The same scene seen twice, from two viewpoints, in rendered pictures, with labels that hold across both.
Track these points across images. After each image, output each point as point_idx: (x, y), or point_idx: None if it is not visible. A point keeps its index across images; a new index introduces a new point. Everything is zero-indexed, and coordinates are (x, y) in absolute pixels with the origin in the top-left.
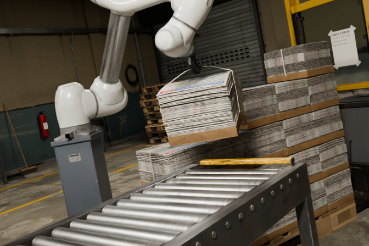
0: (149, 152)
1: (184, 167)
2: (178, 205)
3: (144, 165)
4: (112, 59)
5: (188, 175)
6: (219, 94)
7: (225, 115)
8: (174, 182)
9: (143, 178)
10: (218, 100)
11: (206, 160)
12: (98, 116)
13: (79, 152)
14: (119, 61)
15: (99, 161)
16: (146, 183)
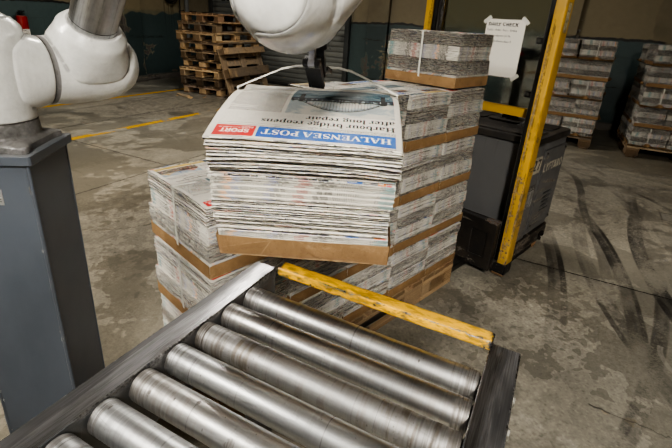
0: (172, 186)
1: (243, 271)
2: None
3: (161, 201)
4: None
5: (253, 323)
6: (377, 173)
7: (374, 219)
8: (219, 345)
9: (156, 221)
10: (369, 185)
11: (293, 271)
12: (62, 103)
13: (0, 188)
14: None
15: (55, 203)
16: (149, 339)
